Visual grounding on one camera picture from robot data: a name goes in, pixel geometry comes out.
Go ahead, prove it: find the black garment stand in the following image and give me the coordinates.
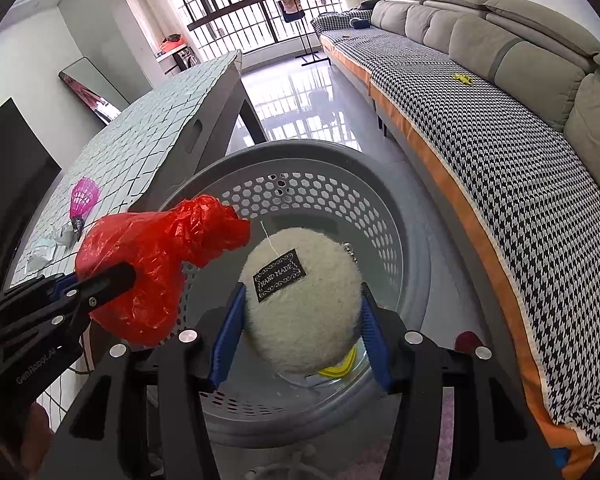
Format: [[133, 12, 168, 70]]
[[275, 0, 328, 67]]

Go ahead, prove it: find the beige plush ball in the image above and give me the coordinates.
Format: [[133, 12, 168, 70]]
[[239, 228, 365, 376]]

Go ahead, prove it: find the checked tablecloth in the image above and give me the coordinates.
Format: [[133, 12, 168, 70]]
[[2, 50, 243, 431]]

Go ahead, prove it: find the red plastic bag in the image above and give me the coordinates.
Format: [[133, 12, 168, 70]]
[[75, 195, 252, 348]]

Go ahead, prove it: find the person's left hand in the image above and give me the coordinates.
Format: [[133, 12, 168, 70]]
[[17, 402, 53, 478]]

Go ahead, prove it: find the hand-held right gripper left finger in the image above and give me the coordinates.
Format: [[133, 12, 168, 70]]
[[55, 282, 248, 480]]

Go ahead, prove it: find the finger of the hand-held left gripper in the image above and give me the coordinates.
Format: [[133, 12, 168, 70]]
[[0, 261, 136, 347], [0, 270, 81, 320]]

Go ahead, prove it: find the pink shuttlecock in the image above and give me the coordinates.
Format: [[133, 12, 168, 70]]
[[69, 177, 102, 233]]

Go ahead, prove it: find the grey sofa with houndstooth cover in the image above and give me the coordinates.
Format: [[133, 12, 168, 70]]
[[311, 10, 600, 480]]

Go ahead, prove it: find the white crumpled wrapper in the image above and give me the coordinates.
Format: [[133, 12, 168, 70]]
[[52, 224, 78, 247]]

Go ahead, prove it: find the yellow plastic ring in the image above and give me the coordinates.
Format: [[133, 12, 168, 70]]
[[317, 345, 358, 378]]

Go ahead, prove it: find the red object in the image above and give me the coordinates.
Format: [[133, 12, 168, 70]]
[[454, 331, 486, 357]]

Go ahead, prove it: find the black barred window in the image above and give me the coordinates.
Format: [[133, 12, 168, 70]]
[[158, 0, 343, 61]]

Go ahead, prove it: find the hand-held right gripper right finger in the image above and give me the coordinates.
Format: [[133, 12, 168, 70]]
[[360, 292, 563, 480]]

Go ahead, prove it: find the black television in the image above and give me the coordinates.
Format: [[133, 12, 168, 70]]
[[0, 97, 63, 301]]

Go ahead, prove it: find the leaning floor mirror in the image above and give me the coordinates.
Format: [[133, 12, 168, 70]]
[[58, 57, 122, 126]]

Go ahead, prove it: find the blue hanging bag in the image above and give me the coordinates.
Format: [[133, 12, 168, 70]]
[[277, 0, 306, 23]]

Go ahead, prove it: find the washing machine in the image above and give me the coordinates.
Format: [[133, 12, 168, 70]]
[[172, 47, 201, 72]]

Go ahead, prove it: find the grey perforated basket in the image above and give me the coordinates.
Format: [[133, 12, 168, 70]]
[[150, 139, 433, 448]]

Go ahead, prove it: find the grey table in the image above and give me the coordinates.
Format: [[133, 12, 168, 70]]
[[127, 52, 268, 213]]

